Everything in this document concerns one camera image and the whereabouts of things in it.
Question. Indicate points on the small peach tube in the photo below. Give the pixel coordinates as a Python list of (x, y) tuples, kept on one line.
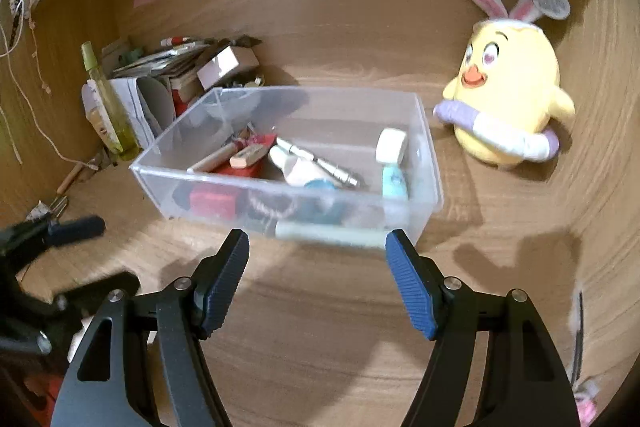
[(247, 155)]

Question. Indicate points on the pale green tube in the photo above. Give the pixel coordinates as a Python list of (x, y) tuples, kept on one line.
[(330, 235)]

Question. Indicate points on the small white box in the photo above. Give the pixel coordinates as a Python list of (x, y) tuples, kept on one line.
[(220, 67)]

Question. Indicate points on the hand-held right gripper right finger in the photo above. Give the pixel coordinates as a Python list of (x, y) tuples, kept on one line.
[(412, 292)]

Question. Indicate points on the pink tube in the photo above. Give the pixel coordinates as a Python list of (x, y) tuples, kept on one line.
[(215, 159)]

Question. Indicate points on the white pen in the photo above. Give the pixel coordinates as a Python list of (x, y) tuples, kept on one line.
[(325, 167)]

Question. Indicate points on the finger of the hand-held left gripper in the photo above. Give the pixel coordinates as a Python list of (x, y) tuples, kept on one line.
[(75, 229), (65, 314)]

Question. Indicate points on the light blue tube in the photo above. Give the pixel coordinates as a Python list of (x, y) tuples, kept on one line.
[(394, 182)]

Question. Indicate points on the yellow-green spray bottle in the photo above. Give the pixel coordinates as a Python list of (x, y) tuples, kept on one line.
[(112, 117)]

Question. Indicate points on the white round jar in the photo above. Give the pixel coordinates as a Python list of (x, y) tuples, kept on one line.
[(390, 146)]

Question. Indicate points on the clear plastic bin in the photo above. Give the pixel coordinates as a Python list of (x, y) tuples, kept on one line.
[(160, 187)]

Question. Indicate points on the red marker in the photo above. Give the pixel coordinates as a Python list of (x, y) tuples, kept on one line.
[(175, 41)]

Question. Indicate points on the yellow chick plush toy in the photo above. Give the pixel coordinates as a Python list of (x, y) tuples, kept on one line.
[(515, 72)]

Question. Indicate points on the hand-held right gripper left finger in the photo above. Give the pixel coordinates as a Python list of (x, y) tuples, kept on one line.
[(225, 287)]

